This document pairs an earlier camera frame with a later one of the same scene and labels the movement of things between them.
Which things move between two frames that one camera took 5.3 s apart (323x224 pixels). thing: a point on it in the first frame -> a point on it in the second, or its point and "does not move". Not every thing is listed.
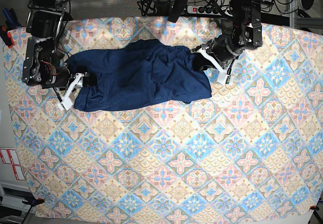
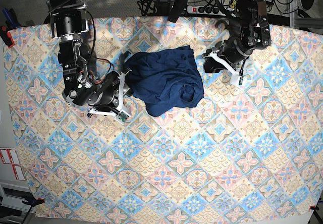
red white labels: x=9 y=156 does not move
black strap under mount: x=178 y=7 does not move
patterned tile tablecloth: x=254 y=148 does not move
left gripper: x=64 y=77 -> x=106 y=93
